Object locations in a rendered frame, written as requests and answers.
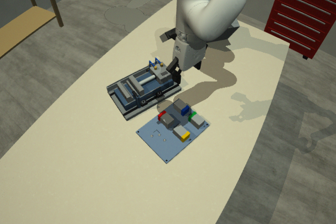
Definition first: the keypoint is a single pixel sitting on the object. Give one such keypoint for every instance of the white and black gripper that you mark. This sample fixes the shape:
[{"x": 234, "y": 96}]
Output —
[{"x": 186, "y": 55}]

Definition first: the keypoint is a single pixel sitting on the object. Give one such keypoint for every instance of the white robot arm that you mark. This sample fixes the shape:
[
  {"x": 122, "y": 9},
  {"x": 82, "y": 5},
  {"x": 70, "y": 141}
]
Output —
[{"x": 204, "y": 20}]

